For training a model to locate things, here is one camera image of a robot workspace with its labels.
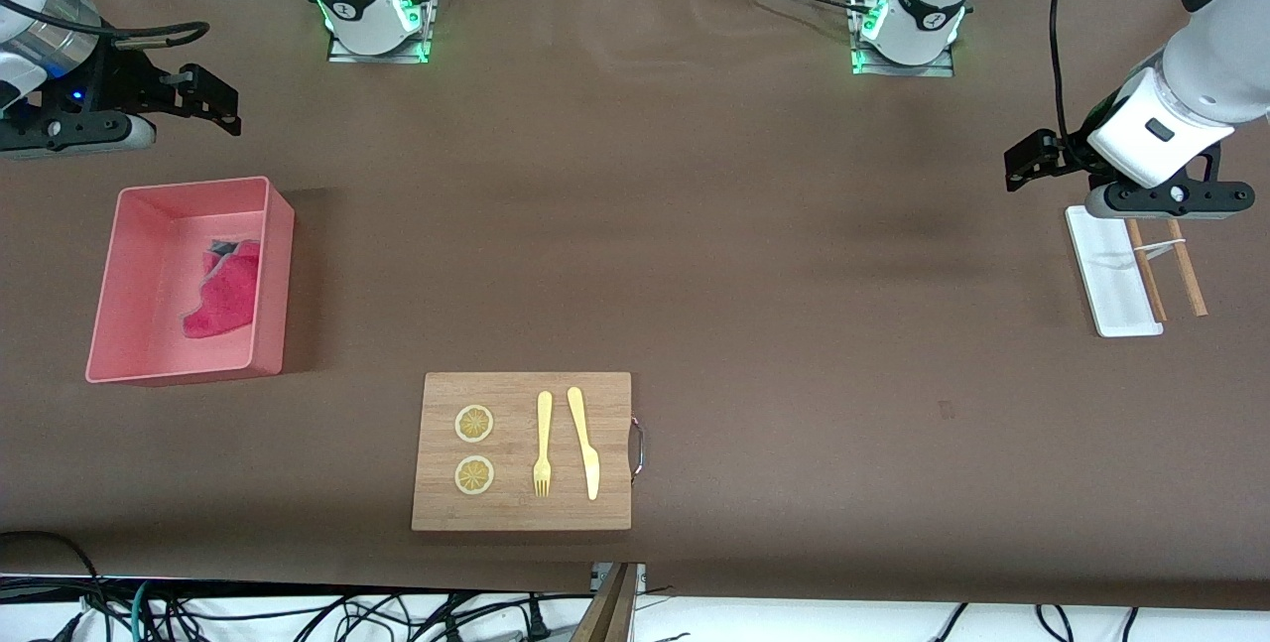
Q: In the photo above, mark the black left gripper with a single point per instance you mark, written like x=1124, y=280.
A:
x=1072, y=158

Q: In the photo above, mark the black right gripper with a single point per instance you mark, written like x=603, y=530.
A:
x=119, y=86

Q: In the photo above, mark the pink microfibre cloth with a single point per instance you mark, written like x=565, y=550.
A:
x=228, y=295

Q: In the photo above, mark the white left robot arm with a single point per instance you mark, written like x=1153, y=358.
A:
x=1210, y=66

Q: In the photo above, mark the white rectangular tray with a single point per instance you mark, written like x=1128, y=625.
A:
x=1111, y=295

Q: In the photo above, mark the pink plastic bin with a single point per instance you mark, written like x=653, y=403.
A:
x=149, y=275

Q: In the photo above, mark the lemon slice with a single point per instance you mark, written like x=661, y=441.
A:
x=473, y=424
x=474, y=475

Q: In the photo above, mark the wooden cutting board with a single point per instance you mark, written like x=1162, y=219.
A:
x=511, y=444

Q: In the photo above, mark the yellow plastic fork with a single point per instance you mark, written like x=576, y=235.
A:
x=544, y=419

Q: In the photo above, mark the yellow plastic knife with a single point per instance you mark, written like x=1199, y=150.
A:
x=587, y=458

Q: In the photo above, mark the black power plug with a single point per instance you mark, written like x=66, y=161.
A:
x=536, y=622

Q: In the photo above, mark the wooden beam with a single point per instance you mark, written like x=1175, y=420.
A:
x=605, y=617

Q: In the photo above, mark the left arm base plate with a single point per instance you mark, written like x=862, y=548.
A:
x=923, y=70

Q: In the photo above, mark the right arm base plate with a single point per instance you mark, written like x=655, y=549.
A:
x=397, y=58

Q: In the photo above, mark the small metal bracket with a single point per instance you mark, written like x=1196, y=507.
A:
x=598, y=575

